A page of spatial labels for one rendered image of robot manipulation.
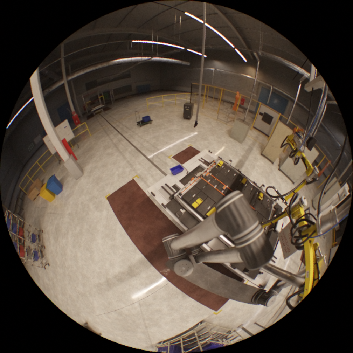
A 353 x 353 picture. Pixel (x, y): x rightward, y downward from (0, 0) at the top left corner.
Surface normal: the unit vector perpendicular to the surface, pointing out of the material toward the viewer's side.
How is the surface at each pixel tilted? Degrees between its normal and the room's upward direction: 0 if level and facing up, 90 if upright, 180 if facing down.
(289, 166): 90
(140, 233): 0
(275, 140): 90
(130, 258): 0
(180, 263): 6
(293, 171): 90
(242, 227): 41
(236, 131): 90
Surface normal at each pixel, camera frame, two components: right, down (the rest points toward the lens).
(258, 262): -0.65, -0.24
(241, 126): -0.72, 0.53
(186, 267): 0.02, -0.62
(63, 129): 0.77, 0.51
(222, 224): -0.73, 0.24
